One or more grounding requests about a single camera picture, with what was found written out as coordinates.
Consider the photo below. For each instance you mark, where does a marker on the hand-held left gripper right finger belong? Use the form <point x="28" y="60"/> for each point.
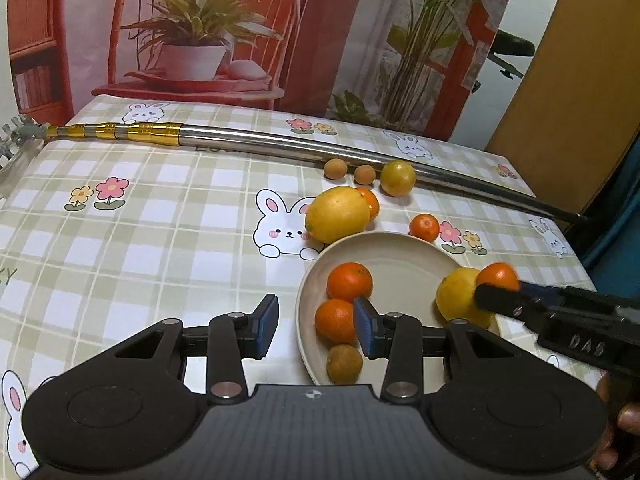
<point x="364" y="327"/>

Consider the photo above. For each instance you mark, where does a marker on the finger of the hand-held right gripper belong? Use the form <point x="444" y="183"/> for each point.
<point x="575" y="294"/>
<point x="515" y="305"/>

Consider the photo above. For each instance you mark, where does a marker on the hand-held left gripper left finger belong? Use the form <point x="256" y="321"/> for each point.
<point x="265" y="327"/>

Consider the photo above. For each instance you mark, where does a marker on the small orange mandarin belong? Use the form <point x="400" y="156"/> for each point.
<point x="496" y="276"/>
<point x="372" y="203"/>
<point x="334" y="320"/>
<point x="424" y="227"/>
<point x="350" y="281"/>

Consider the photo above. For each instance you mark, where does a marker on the brownish green round fruit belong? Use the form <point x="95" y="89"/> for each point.
<point x="344" y="363"/>

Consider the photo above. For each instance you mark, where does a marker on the yellow lemon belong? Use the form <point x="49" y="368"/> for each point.
<point x="336" y="215"/>
<point x="457" y="295"/>

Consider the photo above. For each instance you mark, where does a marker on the beige round plate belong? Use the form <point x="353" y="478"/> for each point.
<point x="400" y="265"/>

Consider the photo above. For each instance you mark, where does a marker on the person's right hand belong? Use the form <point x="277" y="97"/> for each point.
<point x="627" y="419"/>

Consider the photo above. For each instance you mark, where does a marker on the teal cloth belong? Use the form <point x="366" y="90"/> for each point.
<point x="617" y="210"/>

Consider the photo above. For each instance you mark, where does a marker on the checked bunny print tablecloth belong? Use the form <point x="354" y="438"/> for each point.
<point x="150" y="260"/>

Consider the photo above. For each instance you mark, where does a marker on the yellow green round fruit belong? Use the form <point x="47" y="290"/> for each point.
<point x="398" y="178"/>

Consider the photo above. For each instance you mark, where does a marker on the small brown longan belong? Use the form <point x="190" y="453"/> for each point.
<point x="335" y="168"/>
<point x="365" y="174"/>

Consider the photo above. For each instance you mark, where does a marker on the telescopic metal pole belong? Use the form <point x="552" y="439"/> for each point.
<point x="250" y="141"/>

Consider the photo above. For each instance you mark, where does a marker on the wooden board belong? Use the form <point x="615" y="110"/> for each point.
<point x="575" y="85"/>

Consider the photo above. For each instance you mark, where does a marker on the black exercise bike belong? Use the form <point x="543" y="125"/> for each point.
<point x="512" y="47"/>

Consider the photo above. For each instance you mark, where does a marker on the clear plastic holder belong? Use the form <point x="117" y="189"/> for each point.
<point x="17" y="170"/>

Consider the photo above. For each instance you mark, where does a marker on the printed room scene backdrop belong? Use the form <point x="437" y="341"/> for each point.
<point x="300" y="35"/>

